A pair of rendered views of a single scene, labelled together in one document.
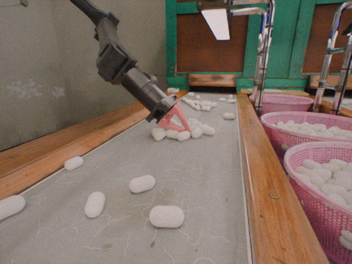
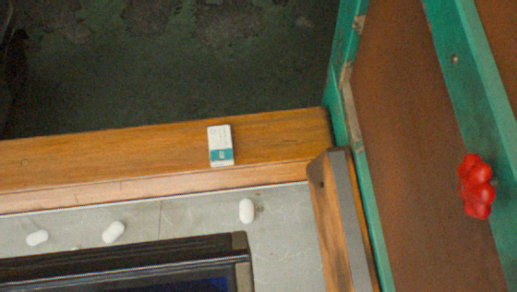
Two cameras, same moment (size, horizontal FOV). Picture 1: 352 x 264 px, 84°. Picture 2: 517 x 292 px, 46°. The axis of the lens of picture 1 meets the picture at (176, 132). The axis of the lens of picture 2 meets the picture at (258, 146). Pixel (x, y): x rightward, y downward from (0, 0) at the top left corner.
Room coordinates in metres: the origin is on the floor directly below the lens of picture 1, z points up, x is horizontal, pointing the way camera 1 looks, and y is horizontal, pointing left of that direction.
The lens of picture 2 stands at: (1.08, -0.38, 1.61)
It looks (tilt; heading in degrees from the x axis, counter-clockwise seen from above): 64 degrees down; 68
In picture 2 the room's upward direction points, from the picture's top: straight up
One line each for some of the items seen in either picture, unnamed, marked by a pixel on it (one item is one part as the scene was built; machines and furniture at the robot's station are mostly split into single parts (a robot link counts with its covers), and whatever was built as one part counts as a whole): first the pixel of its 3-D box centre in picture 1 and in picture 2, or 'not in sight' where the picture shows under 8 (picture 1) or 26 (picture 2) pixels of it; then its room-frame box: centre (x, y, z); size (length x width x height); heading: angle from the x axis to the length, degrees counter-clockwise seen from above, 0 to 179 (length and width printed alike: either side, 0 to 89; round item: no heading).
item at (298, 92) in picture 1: (271, 91); not in sight; (1.13, -0.54, 0.77); 0.33 x 0.15 x 0.01; 75
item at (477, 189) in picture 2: not in sight; (479, 187); (1.27, -0.30, 1.24); 0.04 x 0.02 x 0.04; 75
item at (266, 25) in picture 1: (238, 68); not in sight; (0.80, -0.24, 0.90); 0.20 x 0.19 x 0.45; 165
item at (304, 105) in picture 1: (277, 107); not in sight; (0.92, -0.48, 0.72); 0.27 x 0.27 x 0.10
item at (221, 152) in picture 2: (173, 90); (220, 145); (1.18, 0.02, 0.78); 0.06 x 0.04 x 0.02; 75
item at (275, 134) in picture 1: (312, 139); not in sight; (0.49, -0.37, 0.72); 0.27 x 0.27 x 0.10
